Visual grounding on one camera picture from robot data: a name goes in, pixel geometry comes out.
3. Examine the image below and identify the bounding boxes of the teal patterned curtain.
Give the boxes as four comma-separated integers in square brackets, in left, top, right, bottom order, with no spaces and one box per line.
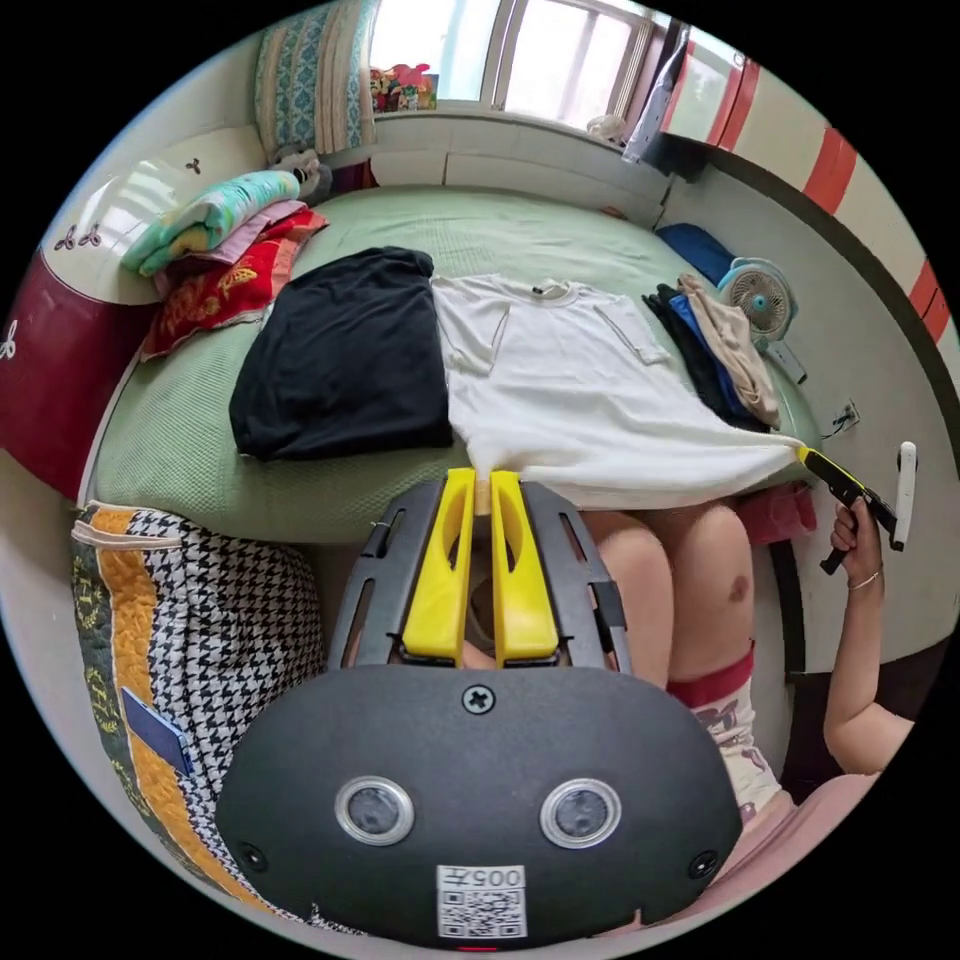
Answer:
[252,0,381,160]

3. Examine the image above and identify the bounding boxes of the white t-shirt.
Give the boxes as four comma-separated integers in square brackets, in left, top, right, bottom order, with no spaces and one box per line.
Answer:
[430,272,808,516]

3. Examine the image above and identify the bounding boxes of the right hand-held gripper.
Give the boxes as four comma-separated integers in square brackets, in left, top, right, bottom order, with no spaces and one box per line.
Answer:
[797,446,903,577]

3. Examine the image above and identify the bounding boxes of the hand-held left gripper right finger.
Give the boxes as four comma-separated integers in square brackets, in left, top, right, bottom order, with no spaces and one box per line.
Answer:
[489,469,562,670]

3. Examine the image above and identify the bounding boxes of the pile of clothes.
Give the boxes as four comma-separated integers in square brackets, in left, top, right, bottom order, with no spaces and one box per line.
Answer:
[641,272,784,436]

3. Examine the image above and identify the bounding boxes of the white remote control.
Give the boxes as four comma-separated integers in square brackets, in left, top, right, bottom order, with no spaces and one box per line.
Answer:
[767,340,811,386]

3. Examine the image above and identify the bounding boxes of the houndstooth quilted bag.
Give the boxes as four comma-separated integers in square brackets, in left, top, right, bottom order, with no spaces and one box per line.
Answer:
[70,500,333,925]

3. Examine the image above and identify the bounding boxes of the blue cushion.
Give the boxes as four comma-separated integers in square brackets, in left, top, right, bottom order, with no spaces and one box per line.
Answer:
[655,221,741,287]

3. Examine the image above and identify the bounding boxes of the person's right hand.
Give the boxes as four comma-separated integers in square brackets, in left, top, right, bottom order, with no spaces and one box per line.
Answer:
[830,500,886,592]

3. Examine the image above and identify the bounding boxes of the small blue and white fan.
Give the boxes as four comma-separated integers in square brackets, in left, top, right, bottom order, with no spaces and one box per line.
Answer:
[715,256,801,355]

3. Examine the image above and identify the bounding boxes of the grey and white plush toy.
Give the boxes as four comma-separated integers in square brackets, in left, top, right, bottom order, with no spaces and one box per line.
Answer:
[268,145,336,206]

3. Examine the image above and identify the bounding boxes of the green printed folded blanket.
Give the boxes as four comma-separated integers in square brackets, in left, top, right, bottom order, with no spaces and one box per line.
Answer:
[119,170,304,278]

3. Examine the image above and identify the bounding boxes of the white wall socket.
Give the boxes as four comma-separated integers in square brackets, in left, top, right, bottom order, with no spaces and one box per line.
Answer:
[820,399,863,442]

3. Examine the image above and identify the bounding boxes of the person's body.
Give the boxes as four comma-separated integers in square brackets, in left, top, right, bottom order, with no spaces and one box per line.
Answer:
[584,494,890,943]

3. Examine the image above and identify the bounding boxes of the window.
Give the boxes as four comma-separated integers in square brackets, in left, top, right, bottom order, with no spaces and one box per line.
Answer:
[365,0,678,125]

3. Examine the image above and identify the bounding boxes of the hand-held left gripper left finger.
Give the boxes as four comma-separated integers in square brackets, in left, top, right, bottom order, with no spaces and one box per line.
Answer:
[401,467,478,669]

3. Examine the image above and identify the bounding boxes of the pink folded cloth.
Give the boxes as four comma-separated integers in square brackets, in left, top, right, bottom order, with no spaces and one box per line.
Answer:
[152,197,310,295]

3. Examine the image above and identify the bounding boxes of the black folded garment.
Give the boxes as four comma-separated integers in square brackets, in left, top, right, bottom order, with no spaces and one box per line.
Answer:
[227,245,456,463]

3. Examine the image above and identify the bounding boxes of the colourful toys on windowsill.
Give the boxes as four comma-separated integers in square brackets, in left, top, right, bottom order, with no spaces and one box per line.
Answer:
[368,62,441,115]

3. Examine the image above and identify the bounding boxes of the bed with green mat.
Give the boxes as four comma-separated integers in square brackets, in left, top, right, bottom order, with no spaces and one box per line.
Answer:
[0,123,824,547]

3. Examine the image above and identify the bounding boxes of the person's right forearm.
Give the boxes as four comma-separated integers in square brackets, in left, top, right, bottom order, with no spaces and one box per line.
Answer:
[822,572,918,775]

